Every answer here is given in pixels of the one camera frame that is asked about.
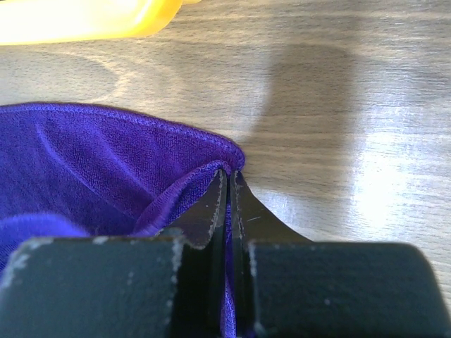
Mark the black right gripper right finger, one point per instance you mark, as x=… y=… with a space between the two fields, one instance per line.
x=289 y=286

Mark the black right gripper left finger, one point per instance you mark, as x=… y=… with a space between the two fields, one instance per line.
x=170 y=285

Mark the purple towel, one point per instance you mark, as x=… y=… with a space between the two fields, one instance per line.
x=73 y=170

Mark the yellow plastic tray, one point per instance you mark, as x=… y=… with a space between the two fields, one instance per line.
x=37 y=22

